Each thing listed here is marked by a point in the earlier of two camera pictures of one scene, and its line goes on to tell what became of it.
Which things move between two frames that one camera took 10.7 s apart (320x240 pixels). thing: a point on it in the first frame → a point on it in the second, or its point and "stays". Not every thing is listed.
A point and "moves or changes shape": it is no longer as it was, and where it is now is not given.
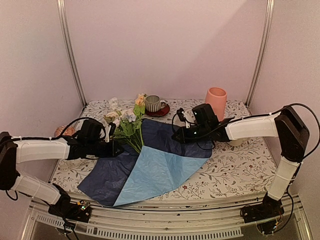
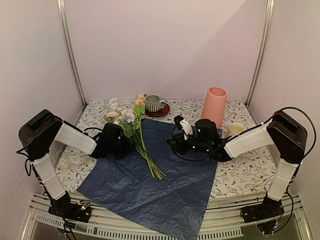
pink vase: x=217 y=97 stays
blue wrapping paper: x=162 y=164 moves or changes shape
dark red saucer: x=163 y=111 stays
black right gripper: x=184 y=139 → x=180 y=148
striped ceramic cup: x=153 y=103 stays
